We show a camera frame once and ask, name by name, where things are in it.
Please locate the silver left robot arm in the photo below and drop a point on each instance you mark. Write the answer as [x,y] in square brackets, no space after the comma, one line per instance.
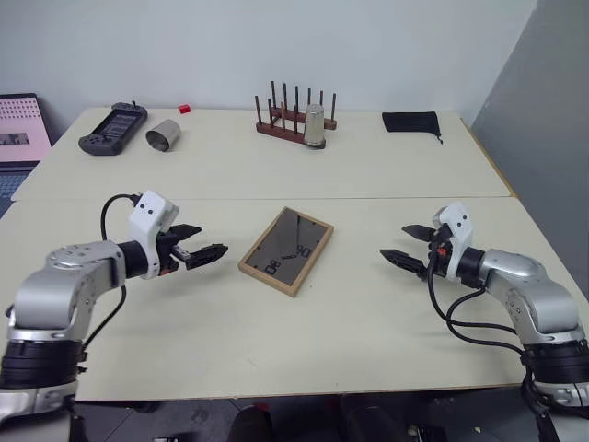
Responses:
[69,276]

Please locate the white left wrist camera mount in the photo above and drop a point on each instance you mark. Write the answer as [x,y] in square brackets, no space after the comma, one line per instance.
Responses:
[145,216]

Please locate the laptop with pink screen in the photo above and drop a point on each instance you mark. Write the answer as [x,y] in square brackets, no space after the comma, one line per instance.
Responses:
[18,133]

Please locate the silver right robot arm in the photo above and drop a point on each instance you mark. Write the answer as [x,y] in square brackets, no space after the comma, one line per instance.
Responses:
[529,294]

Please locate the short steel cup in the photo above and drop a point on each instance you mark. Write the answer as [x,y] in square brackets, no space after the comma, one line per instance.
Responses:
[165,133]

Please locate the tall steel cup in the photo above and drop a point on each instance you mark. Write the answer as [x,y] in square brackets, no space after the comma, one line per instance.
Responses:
[315,124]

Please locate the small red block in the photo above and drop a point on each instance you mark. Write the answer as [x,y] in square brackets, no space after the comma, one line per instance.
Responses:
[185,109]

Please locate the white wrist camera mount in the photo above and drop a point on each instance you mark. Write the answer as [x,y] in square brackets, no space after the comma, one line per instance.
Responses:
[460,230]
[145,216]

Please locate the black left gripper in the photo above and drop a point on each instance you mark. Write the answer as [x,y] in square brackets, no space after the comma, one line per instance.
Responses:
[168,258]

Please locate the dark rounded shape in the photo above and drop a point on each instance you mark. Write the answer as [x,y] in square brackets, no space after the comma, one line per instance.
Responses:
[253,426]

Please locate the brown wooden peg rack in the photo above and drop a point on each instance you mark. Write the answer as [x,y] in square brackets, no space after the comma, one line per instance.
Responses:
[280,126]

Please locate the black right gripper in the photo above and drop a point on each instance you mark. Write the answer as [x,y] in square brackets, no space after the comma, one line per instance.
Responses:
[438,258]

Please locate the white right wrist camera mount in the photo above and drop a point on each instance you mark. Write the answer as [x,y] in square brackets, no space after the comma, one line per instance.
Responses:
[460,230]

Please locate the grey handheld game console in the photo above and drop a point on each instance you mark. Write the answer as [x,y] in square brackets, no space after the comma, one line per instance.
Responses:
[115,126]

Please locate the wooden framed square clock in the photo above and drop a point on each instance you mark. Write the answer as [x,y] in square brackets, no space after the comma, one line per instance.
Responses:
[285,251]

